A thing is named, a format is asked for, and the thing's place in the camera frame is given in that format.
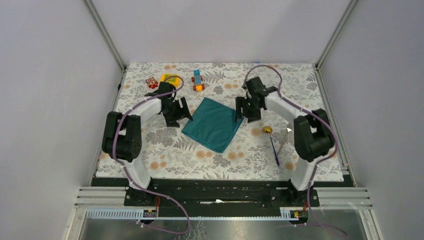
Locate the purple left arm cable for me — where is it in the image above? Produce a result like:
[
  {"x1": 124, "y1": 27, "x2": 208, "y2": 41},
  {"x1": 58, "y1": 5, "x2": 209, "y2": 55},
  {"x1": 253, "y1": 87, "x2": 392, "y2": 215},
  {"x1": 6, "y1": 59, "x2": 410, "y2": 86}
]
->
[{"x1": 112, "y1": 75, "x2": 192, "y2": 235}]

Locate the red owl toy block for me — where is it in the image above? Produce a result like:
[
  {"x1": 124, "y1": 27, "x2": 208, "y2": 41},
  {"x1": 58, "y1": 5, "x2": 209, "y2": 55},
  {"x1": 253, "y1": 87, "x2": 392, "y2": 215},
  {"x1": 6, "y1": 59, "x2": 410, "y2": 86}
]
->
[{"x1": 145, "y1": 76, "x2": 159, "y2": 89}]

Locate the blue orange toy car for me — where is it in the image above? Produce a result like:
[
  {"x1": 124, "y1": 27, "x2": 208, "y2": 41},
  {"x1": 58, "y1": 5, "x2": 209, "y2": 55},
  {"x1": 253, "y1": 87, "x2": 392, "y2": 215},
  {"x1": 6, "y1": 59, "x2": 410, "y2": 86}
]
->
[{"x1": 191, "y1": 69, "x2": 205, "y2": 92}]

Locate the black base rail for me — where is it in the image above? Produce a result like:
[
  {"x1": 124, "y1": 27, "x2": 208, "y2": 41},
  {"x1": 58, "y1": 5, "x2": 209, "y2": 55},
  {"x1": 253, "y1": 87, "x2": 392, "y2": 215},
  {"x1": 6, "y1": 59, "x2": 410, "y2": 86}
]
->
[{"x1": 91, "y1": 177, "x2": 321, "y2": 220}]

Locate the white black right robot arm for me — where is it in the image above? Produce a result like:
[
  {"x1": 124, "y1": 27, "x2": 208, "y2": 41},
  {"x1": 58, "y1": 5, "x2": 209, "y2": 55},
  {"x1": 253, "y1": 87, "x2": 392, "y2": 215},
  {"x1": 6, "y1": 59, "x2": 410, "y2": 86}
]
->
[{"x1": 235, "y1": 77, "x2": 335, "y2": 206}]

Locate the teal cloth napkin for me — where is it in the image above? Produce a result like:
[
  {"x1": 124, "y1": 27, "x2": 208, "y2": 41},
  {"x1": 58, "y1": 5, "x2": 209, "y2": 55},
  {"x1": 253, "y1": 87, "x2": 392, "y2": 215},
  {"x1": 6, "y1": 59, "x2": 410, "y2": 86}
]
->
[{"x1": 181, "y1": 97, "x2": 244, "y2": 153}]

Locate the silver utensil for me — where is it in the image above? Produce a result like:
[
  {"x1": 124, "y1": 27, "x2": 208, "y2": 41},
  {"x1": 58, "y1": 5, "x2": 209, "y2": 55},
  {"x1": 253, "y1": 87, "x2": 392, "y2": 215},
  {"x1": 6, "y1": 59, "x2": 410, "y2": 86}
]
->
[{"x1": 277, "y1": 127, "x2": 293, "y2": 156}]

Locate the gold purple spoon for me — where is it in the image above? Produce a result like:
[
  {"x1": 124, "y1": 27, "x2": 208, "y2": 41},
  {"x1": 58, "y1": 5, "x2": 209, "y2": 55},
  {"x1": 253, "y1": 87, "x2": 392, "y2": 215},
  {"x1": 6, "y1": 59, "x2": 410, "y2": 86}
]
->
[{"x1": 263, "y1": 126, "x2": 281, "y2": 167}]

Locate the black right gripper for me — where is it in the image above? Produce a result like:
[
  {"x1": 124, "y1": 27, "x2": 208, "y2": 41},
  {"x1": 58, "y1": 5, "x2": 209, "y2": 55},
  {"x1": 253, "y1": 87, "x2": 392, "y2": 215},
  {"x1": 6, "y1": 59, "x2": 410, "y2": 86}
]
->
[{"x1": 234, "y1": 96, "x2": 262, "y2": 124}]

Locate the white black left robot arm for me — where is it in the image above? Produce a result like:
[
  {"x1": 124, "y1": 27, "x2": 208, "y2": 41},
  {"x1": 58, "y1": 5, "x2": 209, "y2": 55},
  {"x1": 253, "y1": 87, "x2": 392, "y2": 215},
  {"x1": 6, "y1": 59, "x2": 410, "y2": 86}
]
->
[{"x1": 101, "y1": 82, "x2": 193, "y2": 206}]

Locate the yellow toy brick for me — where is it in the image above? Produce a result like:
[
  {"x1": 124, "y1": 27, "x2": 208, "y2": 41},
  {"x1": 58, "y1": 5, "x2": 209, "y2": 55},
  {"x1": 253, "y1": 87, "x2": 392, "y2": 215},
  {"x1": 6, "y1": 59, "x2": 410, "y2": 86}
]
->
[{"x1": 160, "y1": 73, "x2": 182, "y2": 88}]

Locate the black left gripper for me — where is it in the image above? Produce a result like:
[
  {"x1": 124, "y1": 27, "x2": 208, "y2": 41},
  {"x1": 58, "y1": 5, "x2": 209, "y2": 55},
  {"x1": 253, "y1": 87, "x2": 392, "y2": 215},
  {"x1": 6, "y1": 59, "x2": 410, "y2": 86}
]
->
[{"x1": 162, "y1": 96, "x2": 192, "y2": 127}]

